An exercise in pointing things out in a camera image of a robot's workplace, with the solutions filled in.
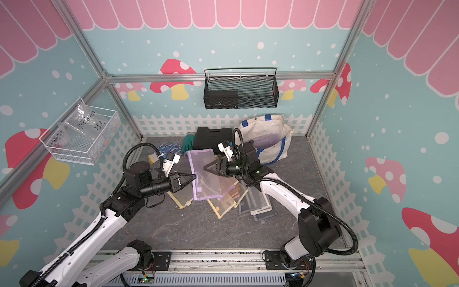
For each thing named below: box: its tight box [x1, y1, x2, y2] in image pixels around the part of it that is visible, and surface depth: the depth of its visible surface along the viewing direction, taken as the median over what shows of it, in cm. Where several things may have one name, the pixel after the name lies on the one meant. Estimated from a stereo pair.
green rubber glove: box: [181, 132, 197, 154], surface depth 117 cm
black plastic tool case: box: [193, 126, 233, 155], surface depth 118 cm
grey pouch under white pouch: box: [252, 209, 278, 224], surface depth 88 cm
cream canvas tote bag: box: [234, 114, 295, 166], surface depth 103 cm
